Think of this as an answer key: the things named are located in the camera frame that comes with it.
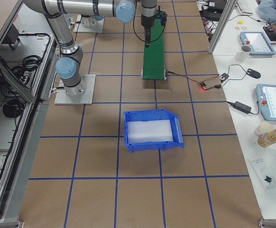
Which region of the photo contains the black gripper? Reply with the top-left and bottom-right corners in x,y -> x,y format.
141,13 -> 157,48

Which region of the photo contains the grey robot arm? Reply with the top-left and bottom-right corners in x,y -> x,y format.
24,0 -> 137,96

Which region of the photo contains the green conveyor belt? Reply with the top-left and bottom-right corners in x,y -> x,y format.
142,19 -> 167,80

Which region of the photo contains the small sensor board red LED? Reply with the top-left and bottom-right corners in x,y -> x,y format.
199,81 -> 207,91

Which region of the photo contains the blue plastic bin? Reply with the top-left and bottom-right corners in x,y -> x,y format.
124,109 -> 184,152

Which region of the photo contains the white mug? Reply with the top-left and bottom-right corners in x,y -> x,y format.
235,45 -> 252,62

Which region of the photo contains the white foam pad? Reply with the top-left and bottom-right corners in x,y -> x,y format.
127,120 -> 173,143

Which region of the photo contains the teach pendant tablet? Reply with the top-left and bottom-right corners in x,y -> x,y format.
239,31 -> 276,56
256,84 -> 276,122

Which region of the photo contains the black computer mouse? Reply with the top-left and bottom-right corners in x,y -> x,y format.
247,68 -> 261,79

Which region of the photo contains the black power adapter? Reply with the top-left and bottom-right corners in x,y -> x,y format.
233,101 -> 251,114

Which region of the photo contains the white plastic cup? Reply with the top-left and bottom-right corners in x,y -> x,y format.
254,122 -> 273,137

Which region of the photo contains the drink can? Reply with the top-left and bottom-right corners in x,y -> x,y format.
257,129 -> 276,148

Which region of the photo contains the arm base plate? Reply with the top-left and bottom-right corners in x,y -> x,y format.
55,75 -> 96,105
74,15 -> 105,33

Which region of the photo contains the aluminium frame post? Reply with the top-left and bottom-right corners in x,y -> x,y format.
208,0 -> 237,54

